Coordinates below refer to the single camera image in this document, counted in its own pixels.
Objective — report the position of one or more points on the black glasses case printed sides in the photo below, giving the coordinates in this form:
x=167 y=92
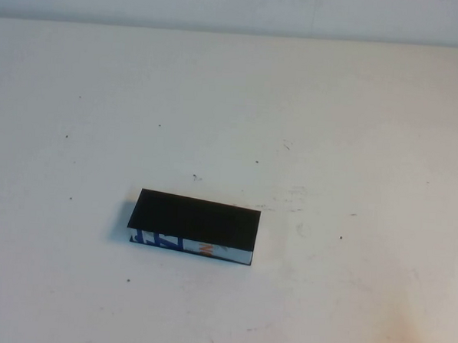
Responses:
x=195 y=219

